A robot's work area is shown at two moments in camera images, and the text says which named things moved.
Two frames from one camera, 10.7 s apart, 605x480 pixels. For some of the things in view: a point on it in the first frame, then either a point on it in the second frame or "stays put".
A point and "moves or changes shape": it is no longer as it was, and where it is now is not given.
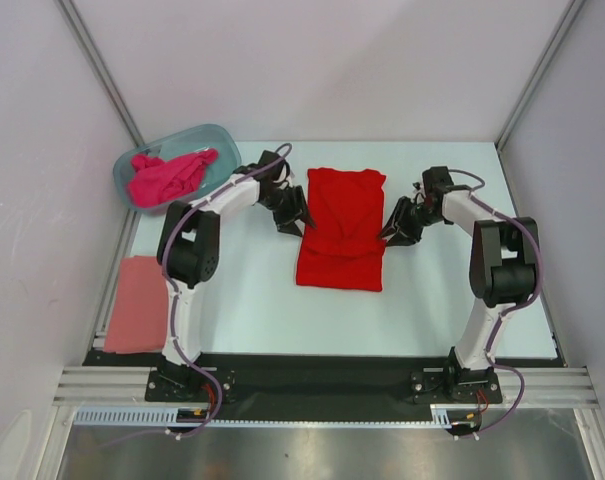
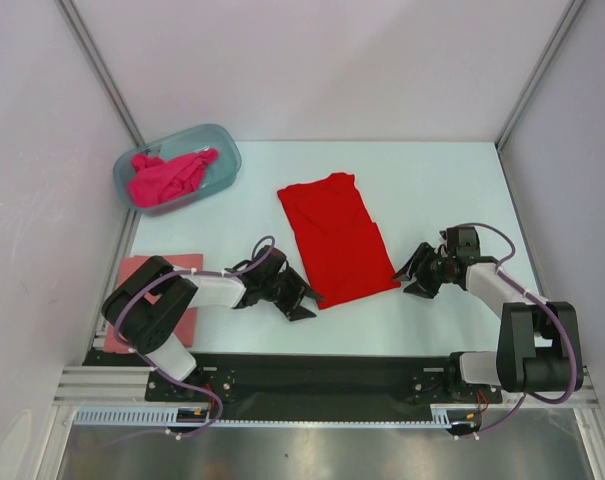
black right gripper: (402, 221) -> (431, 288)
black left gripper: (296, 207) -> (297, 288)
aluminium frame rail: (105, 386) stays put
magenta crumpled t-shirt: (153, 180) stays put
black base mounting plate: (219, 382) stays put
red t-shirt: (344, 249) moves or changes shape
